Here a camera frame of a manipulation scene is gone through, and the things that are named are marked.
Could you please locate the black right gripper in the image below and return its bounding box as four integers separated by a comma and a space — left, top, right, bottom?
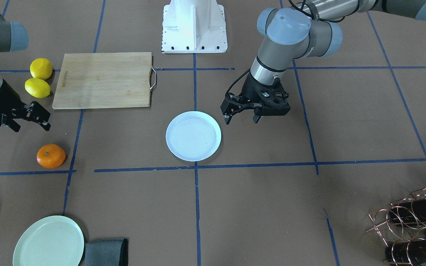
0, 80, 51, 132

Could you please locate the dark grey folded cloth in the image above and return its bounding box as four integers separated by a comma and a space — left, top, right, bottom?
84, 238, 129, 266

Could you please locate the copper wire bottle rack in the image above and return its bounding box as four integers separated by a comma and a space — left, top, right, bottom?
368, 187, 426, 266

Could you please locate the yellow lemon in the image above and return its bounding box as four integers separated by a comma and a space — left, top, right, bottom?
25, 78, 51, 98
29, 58, 54, 80

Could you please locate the orange mandarin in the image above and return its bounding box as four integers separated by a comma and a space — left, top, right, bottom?
37, 144, 66, 169

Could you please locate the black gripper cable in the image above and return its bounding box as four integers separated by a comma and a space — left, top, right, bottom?
225, 0, 361, 109

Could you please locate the dark green wine bottle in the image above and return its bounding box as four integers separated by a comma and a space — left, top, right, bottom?
385, 239, 426, 266

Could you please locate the light green plate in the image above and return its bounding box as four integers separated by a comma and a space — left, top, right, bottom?
12, 215, 85, 266

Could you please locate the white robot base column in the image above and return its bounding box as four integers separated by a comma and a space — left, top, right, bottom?
161, 0, 228, 54

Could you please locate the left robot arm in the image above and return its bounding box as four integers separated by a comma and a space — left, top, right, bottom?
220, 0, 426, 124

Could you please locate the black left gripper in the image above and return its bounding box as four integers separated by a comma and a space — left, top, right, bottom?
220, 72, 291, 125

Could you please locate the light blue plate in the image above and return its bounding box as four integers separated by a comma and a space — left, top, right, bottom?
165, 111, 222, 162

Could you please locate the wooden cutting board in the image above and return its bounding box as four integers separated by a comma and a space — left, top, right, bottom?
52, 52, 157, 109

